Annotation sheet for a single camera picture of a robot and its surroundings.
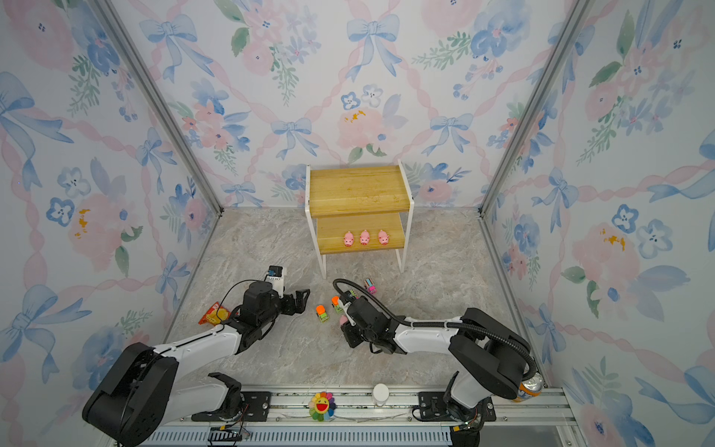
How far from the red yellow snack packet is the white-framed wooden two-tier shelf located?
0.36 m

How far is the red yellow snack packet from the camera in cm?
88

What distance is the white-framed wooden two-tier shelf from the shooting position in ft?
2.52
